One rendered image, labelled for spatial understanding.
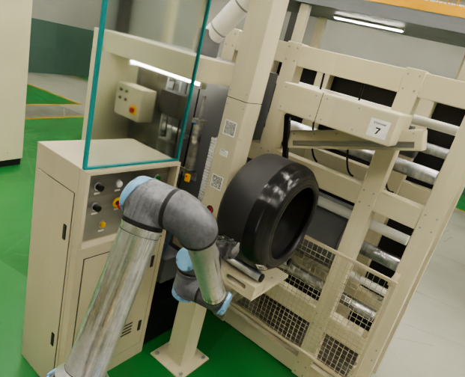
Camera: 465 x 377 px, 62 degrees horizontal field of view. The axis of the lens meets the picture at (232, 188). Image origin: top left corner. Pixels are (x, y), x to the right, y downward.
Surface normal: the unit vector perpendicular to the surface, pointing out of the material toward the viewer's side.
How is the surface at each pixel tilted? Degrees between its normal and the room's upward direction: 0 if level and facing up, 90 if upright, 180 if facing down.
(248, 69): 90
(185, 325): 90
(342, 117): 90
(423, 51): 90
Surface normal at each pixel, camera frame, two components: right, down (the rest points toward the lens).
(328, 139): -0.59, 0.13
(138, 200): -0.30, -0.13
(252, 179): -0.28, -0.52
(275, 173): -0.10, -0.72
